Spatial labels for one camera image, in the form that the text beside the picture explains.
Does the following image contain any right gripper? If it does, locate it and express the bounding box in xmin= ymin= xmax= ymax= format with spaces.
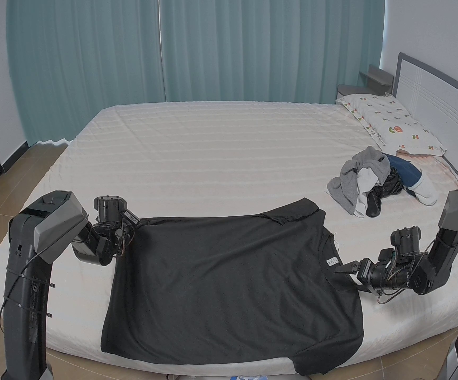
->
xmin=333 ymin=257 xmax=392 ymax=296

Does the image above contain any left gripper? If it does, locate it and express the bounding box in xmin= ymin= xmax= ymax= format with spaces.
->
xmin=122 ymin=208 xmax=140 ymax=229

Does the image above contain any black T-shirt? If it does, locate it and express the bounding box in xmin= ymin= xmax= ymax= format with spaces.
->
xmin=100 ymin=197 xmax=365 ymax=376

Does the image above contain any pile of clothes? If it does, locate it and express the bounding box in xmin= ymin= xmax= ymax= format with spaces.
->
xmin=326 ymin=146 xmax=438 ymax=218

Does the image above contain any bed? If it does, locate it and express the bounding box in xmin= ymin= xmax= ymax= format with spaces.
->
xmin=0 ymin=52 xmax=458 ymax=377

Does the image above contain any white printed pillow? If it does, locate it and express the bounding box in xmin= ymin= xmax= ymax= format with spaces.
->
xmin=335 ymin=93 xmax=447 ymax=157

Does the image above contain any blue-green curtain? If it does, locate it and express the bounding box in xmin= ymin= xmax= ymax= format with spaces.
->
xmin=159 ymin=0 xmax=386 ymax=104
xmin=6 ymin=0 xmax=163 ymax=146

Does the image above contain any grey bedside table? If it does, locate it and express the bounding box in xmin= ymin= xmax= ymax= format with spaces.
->
xmin=337 ymin=64 xmax=394 ymax=99

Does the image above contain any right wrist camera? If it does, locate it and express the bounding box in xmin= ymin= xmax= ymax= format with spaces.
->
xmin=378 ymin=247 xmax=397 ymax=267

